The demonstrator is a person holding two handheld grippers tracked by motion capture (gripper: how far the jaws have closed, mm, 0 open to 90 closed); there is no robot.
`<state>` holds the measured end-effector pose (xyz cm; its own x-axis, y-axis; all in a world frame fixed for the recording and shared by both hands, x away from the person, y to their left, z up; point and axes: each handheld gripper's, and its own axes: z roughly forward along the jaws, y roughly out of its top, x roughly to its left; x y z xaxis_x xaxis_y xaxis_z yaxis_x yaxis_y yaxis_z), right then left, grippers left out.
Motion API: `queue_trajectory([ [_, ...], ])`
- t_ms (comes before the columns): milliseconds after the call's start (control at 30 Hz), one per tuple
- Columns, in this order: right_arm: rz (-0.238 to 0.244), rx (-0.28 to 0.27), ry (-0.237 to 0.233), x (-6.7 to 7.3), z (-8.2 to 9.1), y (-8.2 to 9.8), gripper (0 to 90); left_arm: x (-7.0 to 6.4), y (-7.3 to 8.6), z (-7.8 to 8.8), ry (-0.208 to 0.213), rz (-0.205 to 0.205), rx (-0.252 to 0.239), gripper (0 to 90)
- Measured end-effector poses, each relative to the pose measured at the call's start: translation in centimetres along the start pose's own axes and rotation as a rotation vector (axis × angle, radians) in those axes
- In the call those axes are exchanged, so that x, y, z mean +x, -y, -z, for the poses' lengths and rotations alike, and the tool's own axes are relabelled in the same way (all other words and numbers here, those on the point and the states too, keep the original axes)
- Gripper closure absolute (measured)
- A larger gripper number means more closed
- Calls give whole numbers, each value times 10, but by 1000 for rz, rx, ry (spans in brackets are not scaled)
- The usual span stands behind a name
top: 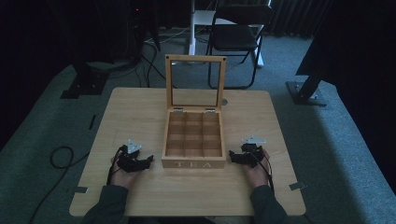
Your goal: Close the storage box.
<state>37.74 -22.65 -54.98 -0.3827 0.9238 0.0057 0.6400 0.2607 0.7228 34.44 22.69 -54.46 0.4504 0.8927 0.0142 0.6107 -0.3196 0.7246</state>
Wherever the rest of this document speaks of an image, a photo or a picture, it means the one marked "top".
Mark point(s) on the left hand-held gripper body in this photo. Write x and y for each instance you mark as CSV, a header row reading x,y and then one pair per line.
x,y
128,161

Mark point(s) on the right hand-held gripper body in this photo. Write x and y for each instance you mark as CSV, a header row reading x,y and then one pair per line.
x,y
252,154

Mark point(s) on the wooden tea box with lid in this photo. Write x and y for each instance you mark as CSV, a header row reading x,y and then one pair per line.
x,y
193,163

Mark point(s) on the person's left hand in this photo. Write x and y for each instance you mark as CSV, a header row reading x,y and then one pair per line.
x,y
122,179

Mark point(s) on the person's right hand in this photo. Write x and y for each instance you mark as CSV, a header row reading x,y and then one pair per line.
x,y
260,175

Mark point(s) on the small silver disc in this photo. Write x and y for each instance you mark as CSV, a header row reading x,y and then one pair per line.
x,y
224,101

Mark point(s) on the black tape strip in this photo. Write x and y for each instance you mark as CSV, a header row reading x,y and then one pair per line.
x,y
92,122

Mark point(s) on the grey tape piece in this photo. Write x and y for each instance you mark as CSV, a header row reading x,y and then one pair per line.
x,y
81,189
297,186

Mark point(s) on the black slanted stand with base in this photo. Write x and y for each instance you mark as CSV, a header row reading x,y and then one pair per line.
x,y
306,91

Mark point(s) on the black folding chair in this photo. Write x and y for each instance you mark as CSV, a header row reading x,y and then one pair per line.
x,y
235,37

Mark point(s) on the black stand with base plate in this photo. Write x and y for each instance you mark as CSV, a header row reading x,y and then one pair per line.
x,y
85,82

